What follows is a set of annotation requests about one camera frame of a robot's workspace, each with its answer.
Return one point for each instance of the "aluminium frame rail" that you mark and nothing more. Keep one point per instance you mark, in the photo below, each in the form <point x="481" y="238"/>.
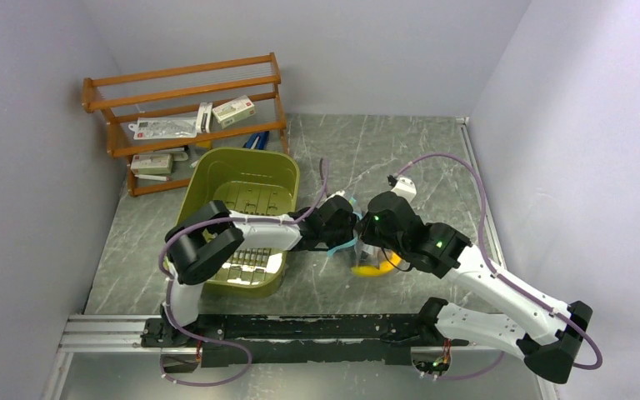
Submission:
<point x="111" y="334"/>

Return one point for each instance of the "clear zip top bag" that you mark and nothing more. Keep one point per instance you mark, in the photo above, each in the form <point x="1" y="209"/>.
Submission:
<point x="365" y="261"/>

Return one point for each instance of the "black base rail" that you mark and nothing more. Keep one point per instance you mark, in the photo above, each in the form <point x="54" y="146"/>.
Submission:
<point x="235" y="339"/>

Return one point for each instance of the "white box lower shelf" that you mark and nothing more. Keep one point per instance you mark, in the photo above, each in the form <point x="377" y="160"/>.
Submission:
<point x="160" y="163"/>

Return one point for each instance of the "clear blister pack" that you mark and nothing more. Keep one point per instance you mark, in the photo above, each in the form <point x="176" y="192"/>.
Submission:
<point x="159" y="128"/>

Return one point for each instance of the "small white upright box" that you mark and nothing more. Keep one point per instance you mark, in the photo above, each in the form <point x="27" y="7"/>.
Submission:
<point x="203" y="119"/>

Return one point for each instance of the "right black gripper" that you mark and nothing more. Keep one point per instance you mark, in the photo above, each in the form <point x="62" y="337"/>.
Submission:
<point x="364" y="231"/>

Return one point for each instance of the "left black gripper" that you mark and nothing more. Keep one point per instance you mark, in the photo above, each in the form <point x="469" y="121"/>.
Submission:
<point x="348" y="227"/>

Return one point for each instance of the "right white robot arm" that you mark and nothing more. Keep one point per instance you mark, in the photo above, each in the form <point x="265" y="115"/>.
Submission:
<point x="542" y="331"/>

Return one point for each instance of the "white green box on shelf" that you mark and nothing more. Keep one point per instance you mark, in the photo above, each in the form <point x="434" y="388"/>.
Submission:
<point x="234" y="111"/>

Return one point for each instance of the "olive green plastic bin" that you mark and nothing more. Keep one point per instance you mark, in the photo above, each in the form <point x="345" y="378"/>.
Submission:
<point x="256" y="182"/>

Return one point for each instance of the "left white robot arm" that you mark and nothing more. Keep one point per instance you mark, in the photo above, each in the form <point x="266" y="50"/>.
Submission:
<point x="198" y="247"/>

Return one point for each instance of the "orange wooden shelf rack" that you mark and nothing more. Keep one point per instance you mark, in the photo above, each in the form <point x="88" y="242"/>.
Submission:
<point x="182" y="108"/>

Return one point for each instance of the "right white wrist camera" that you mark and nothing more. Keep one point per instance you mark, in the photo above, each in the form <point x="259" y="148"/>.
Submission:
<point x="403" y="187"/>

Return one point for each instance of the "blue stapler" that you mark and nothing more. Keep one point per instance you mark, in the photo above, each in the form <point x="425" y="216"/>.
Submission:
<point x="257" y="141"/>

